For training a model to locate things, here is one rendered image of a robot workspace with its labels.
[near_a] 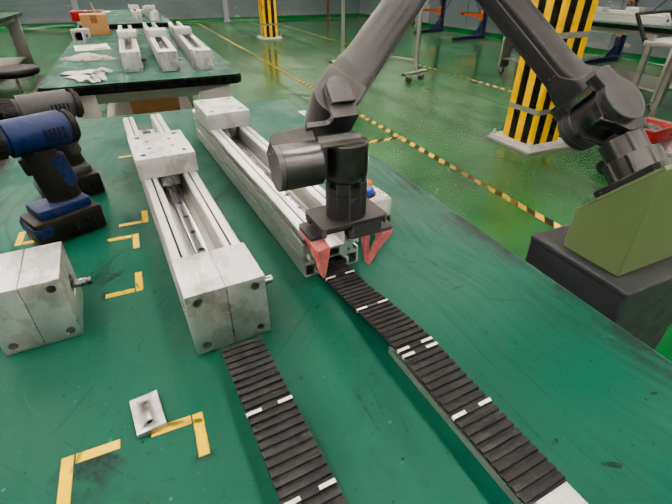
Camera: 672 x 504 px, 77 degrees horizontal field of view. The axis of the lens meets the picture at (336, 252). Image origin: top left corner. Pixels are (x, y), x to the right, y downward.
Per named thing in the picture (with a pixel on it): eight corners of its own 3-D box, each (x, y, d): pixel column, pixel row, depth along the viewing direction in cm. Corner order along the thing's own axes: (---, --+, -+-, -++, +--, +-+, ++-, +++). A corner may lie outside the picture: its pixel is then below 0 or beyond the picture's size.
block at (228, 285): (287, 324, 59) (282, 270, 54) (198, 355, 54) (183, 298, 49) (265, 289, 66) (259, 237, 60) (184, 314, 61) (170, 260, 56)
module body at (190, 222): (251, 294, 65) (244, 247, 60) (184, 314, 61) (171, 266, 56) (166, 142, 124) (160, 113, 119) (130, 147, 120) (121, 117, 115)
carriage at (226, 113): (252, 135, 111) (249, 109, 108) (211, 141, 107) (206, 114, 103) (235, 120, 123) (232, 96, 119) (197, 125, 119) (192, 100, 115)
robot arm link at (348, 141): (377, 136, 52) (356, 123, 56) (325, 143, 50) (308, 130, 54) (374, 187, 56) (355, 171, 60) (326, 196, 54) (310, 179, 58)
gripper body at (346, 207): (304, 221, 61) (301, 173, 57) (365, 206, 65) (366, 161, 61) (323, 242, 56) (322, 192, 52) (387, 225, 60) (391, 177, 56)
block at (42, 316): (103, 328, 58) (80, 273, 53) (5, 356, 54) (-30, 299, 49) (100, 288, 66) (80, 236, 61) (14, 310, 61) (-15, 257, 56)
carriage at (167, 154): (201, 183, 85) (195, 151, 82) (143, 194, 81) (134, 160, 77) (185, 158, 97) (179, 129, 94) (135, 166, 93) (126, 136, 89)
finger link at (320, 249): (300, 268, 65) (296, 214, 60) (341, 256, 68) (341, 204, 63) (318, 292, 60) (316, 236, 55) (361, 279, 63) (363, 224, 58)
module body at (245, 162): (357, 261, 72) (359, 218, 67) (304, 277, 68) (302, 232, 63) (229, 133, 131) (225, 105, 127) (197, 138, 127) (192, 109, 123)
